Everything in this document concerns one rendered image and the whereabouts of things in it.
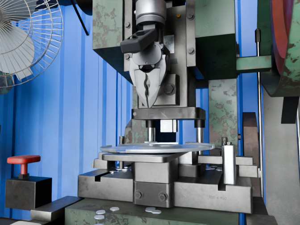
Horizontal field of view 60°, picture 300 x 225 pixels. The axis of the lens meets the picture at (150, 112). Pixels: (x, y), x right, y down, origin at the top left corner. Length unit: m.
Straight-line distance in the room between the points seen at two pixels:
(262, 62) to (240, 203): 0.45
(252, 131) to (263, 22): 0.57
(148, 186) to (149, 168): 0.04
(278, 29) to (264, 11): 0.28
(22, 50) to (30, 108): 1.35
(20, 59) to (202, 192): 0.99
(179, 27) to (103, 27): 0.21
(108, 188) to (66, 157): 1.66
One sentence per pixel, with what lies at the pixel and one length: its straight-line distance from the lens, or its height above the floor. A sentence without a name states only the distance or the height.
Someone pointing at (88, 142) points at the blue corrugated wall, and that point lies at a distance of 2.23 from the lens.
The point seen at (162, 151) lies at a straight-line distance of 0.53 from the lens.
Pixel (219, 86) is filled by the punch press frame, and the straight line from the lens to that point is 0.95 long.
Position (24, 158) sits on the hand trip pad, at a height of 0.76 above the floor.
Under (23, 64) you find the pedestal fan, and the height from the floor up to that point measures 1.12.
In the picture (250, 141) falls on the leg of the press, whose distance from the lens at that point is 1.02.
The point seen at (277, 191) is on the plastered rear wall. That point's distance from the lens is 1.98.
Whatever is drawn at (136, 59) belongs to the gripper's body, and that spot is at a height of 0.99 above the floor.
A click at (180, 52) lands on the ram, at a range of 0.73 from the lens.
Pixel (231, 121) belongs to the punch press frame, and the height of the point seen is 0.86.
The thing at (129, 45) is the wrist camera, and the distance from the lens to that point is 0.55.
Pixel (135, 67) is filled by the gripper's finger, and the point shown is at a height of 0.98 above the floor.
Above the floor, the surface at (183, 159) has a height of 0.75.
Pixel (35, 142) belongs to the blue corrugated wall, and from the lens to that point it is 2.53.
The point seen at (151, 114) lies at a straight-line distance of 0.73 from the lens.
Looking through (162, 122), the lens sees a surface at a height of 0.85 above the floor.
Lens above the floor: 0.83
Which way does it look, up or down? 4 degrees up
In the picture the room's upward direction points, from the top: straight up
